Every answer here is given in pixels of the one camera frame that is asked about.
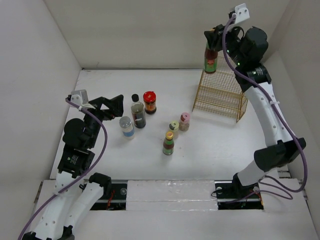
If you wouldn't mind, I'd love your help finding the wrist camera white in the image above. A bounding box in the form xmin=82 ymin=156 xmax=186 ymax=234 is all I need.
xmin=67 ymin=89 xmax=89 ymax=107
xmin=228 ymin=3 xmax=250 ymax=25

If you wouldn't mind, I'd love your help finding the yellow cap sauce bottle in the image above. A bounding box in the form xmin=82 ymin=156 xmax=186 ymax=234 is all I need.
xmin=203 ymin=43 xmax=218 ymax=74
xmin=162 ymin=131 xmax=175 ymax=156

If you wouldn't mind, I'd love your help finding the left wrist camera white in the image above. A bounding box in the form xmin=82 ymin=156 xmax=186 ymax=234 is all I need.
xmin=67 ymin=89 xmax=89 ymax=107

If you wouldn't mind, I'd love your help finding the tall dark soy sauce bottle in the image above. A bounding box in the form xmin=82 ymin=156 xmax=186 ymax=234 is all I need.
xmin=130 ymin=94 xmax=146 ymax=129

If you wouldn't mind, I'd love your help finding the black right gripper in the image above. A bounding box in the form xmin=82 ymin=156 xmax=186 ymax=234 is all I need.
xmin=206 ymin=20 xmax=247 ymax=67

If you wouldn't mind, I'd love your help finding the red lid sauce jar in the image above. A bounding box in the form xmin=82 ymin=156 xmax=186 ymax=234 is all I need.
xmin=143 ymin=91 xmax=157 ymax=115

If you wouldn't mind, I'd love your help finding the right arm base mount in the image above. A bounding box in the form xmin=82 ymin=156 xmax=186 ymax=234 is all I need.
xmin=211 ymin=182 xmax=264 ymax=210

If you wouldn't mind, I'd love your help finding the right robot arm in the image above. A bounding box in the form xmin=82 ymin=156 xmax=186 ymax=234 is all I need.
xmin=204 ymin=24 xmax=308 ymax=197

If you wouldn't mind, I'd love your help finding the silver lid white granule jar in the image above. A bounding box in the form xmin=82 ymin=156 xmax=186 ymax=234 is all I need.
xmin=119 ymin=116 xmax=135 ymax=140

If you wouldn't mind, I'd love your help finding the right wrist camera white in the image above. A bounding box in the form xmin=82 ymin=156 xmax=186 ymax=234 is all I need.
xmin=228 ymin=3 xmax=250 ymax=25

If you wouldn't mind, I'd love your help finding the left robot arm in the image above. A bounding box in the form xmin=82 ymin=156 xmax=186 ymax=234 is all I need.
xmin=18 ymin=91 xmax=124 ymax=240

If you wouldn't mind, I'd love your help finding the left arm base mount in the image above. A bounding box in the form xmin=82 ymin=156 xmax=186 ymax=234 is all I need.
xmin=90 ymin=181 xmax=128 ymax=211

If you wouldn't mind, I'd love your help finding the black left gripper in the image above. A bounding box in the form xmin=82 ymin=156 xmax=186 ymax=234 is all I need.
xmin=82 ymin=94 xmax=124 ymax=147

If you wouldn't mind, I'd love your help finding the gold wire rack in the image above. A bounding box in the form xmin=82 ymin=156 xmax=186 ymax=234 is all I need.
xmin=192 ymin=52 xmax=248 ymax=122

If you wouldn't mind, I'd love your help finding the pink lid spice shaker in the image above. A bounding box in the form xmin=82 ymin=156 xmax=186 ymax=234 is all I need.
xmin=179 ymin=112 xmax=191 ymax=132

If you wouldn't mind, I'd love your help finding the yellow-green lid spice shaker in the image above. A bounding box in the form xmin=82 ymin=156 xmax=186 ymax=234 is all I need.
xmin=169 ymin=120 xmax=179 ymax=140

